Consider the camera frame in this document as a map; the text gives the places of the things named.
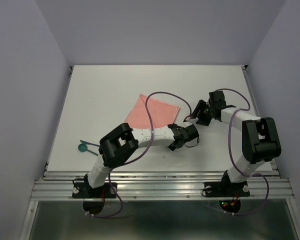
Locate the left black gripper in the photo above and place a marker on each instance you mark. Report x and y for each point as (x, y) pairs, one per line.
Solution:
(172, 148)

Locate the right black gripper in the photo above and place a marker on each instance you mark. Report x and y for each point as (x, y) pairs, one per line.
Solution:
(201, 120)

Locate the pink satin napkin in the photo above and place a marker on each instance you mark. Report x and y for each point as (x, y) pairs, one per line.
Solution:
(162, 113)

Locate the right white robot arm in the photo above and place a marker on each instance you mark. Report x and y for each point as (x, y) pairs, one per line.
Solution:
(260, 141)

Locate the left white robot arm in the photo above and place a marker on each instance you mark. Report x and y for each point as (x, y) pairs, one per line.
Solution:
(119, 145)

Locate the teal plastic utensil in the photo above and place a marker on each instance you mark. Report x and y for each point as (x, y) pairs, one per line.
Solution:
(89, 143)

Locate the teal plastic spoon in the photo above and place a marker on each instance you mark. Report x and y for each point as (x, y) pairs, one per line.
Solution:
(84, 148)

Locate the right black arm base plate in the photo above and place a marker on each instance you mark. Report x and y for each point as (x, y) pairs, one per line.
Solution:
(216, 189)

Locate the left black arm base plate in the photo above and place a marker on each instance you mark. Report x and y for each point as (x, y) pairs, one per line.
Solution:
(82, 190)

